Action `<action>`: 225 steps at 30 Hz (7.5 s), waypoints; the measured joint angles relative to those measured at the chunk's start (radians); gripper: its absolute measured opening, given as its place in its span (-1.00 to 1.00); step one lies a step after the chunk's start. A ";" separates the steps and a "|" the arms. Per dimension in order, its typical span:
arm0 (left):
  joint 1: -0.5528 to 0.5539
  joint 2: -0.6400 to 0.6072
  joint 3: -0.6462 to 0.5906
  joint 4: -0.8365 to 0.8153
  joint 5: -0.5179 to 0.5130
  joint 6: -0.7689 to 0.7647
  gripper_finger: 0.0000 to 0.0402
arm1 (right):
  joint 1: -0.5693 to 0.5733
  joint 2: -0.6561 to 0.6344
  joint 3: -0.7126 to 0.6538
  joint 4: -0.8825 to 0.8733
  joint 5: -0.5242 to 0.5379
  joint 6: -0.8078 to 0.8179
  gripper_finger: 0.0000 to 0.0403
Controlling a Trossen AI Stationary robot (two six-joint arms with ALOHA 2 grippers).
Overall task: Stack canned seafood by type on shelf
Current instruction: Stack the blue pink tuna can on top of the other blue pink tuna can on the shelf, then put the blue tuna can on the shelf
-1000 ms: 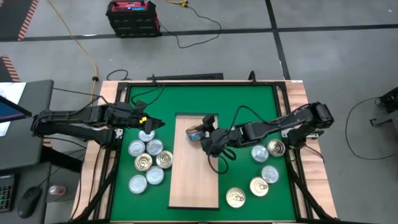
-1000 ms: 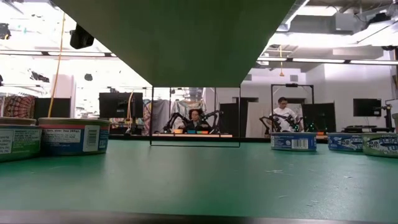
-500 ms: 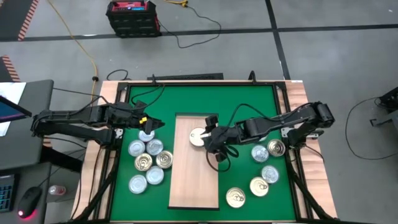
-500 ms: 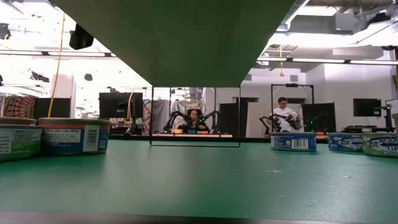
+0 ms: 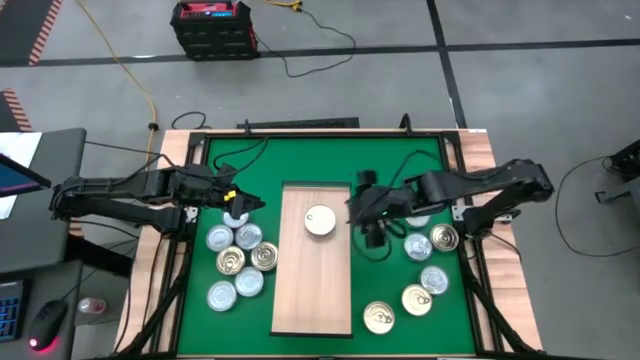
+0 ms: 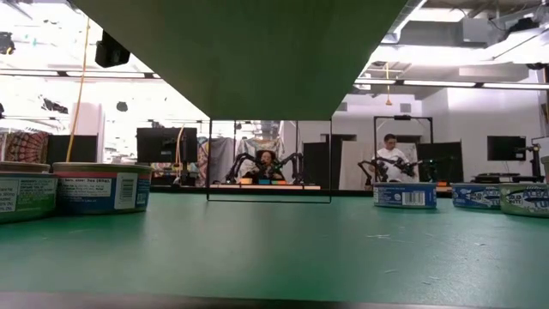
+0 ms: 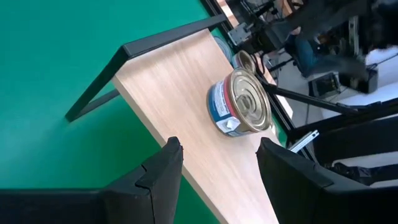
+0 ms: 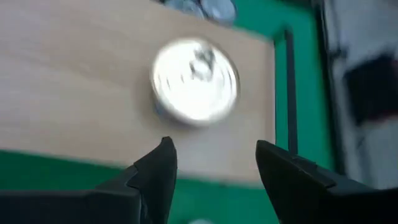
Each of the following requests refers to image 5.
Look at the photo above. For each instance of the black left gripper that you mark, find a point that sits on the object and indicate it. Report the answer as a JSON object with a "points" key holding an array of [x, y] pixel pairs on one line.
{"points": [[220, 192]]}

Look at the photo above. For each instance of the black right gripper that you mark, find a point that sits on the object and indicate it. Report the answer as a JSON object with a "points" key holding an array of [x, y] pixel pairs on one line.
{"points": [[380, 205]]}

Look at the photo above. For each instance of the green label seafood can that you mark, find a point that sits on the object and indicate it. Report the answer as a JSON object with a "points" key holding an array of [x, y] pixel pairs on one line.
{"points": [[221, 296], [220, 238]]}

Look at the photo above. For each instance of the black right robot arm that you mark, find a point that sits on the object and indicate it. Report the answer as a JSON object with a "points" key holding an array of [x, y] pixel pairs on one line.
{"points": [[500, 182]]}

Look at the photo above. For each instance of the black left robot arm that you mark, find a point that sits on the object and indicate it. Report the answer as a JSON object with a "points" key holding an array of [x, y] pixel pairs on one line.
{"points": [[120, 210]]}

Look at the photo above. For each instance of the blue label seafood can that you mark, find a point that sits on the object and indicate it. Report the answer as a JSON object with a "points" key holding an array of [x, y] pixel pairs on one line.
{"points": [[249, 282]]}

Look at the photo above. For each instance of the green table mat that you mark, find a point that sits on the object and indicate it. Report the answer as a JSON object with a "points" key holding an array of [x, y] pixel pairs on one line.
{"points": [[320, 155]]}

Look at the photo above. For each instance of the black flat bar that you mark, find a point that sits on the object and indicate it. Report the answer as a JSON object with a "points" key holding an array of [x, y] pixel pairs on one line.
{"points": [[300, 123]]}

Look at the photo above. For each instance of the red black power station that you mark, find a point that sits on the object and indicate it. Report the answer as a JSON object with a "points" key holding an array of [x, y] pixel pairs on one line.
{"points": [[215, 35]]}

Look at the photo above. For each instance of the plastic bottle red label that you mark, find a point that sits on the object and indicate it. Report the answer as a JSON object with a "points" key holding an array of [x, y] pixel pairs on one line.
{"points": [[92, 305]]}

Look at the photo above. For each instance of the grey desk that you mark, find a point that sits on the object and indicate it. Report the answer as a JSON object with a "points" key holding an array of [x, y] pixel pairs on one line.
{"points": [[50, 225]]}

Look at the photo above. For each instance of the grey desk surface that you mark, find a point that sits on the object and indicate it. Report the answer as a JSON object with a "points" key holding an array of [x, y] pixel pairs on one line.
{"points": [[55, 285]]}

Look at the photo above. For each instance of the black computer mouse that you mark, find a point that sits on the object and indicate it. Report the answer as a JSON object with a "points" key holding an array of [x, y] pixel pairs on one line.
{"points": [[47, 322]]}

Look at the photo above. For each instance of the white paper sheet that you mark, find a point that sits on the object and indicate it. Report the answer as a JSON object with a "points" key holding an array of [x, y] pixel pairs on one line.
{"points": [[20, 145]]}

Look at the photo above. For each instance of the black equipment stand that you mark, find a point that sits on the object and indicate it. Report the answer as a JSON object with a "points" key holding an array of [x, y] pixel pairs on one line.
{"points": [[627, 160]]}

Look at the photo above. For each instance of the orange striped floor mat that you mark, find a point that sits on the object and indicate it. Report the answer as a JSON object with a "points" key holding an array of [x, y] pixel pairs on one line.
{"points": [[20, 30], [6, 120]]}

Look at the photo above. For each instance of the black keyboard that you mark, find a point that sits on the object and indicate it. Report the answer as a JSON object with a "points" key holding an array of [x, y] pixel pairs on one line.
{"points": [[10, 312]]}

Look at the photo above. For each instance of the silver metal bracket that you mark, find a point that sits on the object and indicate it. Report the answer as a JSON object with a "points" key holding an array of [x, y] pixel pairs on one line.
{"points": [[191, 215], [459, 212]]}

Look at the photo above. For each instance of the black table frame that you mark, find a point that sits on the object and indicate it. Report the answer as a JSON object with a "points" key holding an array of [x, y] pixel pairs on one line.
{"points": [[325, 134]]}

